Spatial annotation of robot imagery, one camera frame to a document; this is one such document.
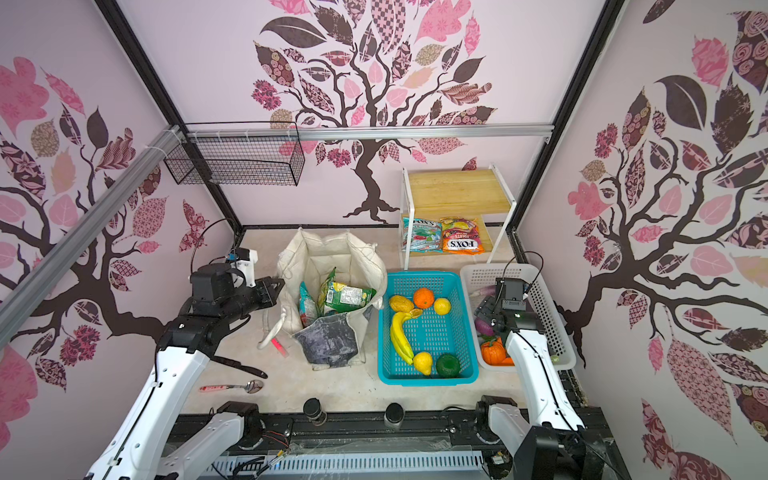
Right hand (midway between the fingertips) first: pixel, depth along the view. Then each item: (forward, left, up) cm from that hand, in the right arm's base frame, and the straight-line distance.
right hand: (494, 309), depth 83 cm
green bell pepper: (-13, +14, -6) cm, 21 cm away
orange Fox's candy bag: (+23, +7, +7) cm, 24 cm away
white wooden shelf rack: (+20, +12, +19) cm, 30 cm away
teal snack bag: (0, +53, +4) cm, 53 cm away
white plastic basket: (+16, +1, -5) cm, 17 cm away
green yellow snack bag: (+3, +44, +3) cm, 44 cm away
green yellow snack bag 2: (+5, +51, -3) cm, 51 cm away
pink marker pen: (-6, +63, -11) cm, 64 cm away
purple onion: (-3, +2, -6) cm, 7 cm away
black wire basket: (+46, +78, +23) cm, 94 cm away
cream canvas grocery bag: (-10, +43, +4) cm, 44 cm away
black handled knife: (-11, +74, -10) cm, 76 cm away
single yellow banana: (-5, +28, -6) cm, 29 cm away
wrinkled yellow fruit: (+6, +26, -7) cm, 28 cm away
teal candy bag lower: (+23, +18, +7) cm, 30 cm away
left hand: (+1, +56, +13) cm, 58 cm away
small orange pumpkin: (-10, +1, -5) cm, 11 cm away
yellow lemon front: (-12, +21, -8) cm, 25 cm away
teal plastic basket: (-1, +17, -12) cm, 21 cm away
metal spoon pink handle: (-18, +68, -9) cm, 71 cm away
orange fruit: (+8, +19, -7) cm, 22 cm away
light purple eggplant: (+12, -3, -9) cm, 15 cm away
